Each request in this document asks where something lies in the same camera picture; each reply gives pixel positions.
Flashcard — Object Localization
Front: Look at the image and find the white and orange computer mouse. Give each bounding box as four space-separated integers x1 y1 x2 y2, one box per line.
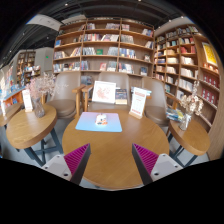
94 113 109 126

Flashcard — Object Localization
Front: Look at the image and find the small white card stand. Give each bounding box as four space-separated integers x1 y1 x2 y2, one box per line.
21 88 34 113

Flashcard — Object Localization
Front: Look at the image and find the round wooden side table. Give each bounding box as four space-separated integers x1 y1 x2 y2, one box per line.
166 119 212 168
5 103 64 168

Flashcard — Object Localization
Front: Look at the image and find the dark blue book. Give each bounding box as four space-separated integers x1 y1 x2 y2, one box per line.
115 88 128 106

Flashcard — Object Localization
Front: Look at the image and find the pink and blue mouse pad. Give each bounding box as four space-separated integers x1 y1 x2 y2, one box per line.
74 111 123 133

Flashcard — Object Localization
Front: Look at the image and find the stack of blue magazines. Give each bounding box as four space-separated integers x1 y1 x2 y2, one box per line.
165 107 185 123

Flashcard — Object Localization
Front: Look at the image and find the glass vase with pink flowers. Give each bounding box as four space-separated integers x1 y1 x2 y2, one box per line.
25 72 58 119

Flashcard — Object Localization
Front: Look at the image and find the white framed floral picture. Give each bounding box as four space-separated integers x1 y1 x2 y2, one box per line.
91 80 117 105

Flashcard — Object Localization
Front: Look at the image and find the tall wooden bookshelf unit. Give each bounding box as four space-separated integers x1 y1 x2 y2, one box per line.
53 18 156 77

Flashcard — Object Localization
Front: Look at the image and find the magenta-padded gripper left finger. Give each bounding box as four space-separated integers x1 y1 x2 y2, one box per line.
41 143 92 186

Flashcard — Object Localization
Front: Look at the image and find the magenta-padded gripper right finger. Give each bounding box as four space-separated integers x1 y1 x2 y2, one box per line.
131 143 184 186

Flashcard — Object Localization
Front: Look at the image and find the curved wooden bookshelf unit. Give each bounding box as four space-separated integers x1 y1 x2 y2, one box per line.
153 23 223 131

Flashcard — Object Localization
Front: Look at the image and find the distant wooden bookshelf unit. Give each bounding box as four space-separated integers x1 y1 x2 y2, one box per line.
16 49 42 86

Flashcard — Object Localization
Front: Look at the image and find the low orange display shelf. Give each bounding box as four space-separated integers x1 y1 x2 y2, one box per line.
0 66 27 116

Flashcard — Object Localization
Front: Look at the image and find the white red sign, wooden base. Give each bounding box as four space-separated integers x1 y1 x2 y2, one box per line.
128 87 148 120

